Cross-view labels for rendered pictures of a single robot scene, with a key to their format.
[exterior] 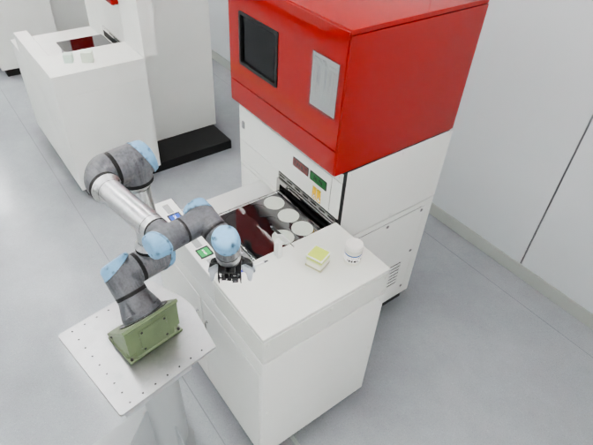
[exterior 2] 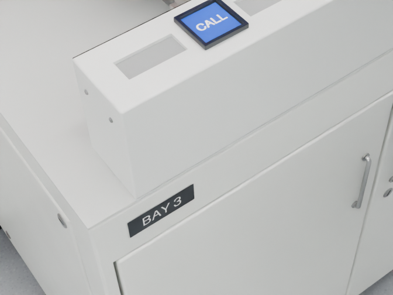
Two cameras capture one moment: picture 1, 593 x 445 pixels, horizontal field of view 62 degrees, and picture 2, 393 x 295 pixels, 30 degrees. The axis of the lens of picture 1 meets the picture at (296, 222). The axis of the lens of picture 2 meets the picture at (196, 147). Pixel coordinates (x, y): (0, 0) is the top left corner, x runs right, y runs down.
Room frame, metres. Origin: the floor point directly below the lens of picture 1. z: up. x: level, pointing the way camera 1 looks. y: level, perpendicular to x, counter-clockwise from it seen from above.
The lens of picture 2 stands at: (1.61, 1.11, 1.47)
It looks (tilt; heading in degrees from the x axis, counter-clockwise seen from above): 51 degrees down; 276
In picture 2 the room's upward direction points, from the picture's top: 3 degrees counter-clockwise
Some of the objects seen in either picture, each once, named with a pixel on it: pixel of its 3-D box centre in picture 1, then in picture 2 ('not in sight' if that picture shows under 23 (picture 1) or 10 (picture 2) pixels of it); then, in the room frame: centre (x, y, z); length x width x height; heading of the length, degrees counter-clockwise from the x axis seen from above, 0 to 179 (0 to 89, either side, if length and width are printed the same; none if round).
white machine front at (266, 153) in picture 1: (285, 166); not in sight; (2.01, 0.07, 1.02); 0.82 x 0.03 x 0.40; 39
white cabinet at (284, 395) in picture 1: (259, 313); (253, 113); (1.59, 0.15, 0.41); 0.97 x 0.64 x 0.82; 39
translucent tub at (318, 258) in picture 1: (318, 259); not in sight; (1.41, -0.09, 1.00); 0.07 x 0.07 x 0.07; 59
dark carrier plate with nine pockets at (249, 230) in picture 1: (269, 223); not in sight; (1.72, 0.12, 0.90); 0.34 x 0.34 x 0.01; 39
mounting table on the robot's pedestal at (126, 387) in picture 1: (145, 347); not in sight; (1.12, 0.55, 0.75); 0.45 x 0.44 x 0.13; 138
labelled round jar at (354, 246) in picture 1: (353, 252); not in sight; (1.45, -0.24, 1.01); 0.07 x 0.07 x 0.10
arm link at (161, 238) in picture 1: (125, 204); not in sight; (1.10, 0.50, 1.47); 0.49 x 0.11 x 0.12; 48
